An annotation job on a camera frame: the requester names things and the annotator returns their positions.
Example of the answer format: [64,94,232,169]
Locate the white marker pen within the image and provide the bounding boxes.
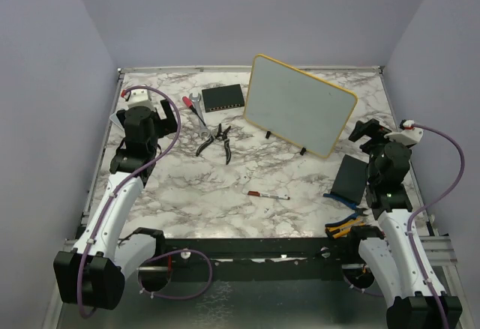
[247,190,290,200]

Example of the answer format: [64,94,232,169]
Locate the black flat box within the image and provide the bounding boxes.
[330,154,368,205]

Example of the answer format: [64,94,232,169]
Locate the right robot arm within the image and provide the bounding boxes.
[344,119,463,328]

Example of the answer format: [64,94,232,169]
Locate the black network switch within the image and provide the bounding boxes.
[202,84,245,112]

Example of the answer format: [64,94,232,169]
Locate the black base frame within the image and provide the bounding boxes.
[119,231,387,283]

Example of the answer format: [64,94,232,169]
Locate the yellow black stripper tool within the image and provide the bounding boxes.
[325,217,366,239]

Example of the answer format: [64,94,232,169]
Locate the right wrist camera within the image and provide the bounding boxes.
[384,120,423,147]

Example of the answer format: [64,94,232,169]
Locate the red handled screwdriver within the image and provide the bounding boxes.
[182,96,206,125]

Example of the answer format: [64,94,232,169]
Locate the blue handled cutters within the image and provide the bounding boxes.
[322,193,367,219]

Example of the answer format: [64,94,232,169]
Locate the yellow framed whiteboard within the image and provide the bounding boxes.
[244,54,358,158]

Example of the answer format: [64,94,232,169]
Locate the black handled pliers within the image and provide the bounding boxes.
[195,123,233,166]

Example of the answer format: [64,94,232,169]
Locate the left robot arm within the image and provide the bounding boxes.
[53,99,179,310]

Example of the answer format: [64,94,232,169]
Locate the white square device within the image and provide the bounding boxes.
[109,109,125,130]

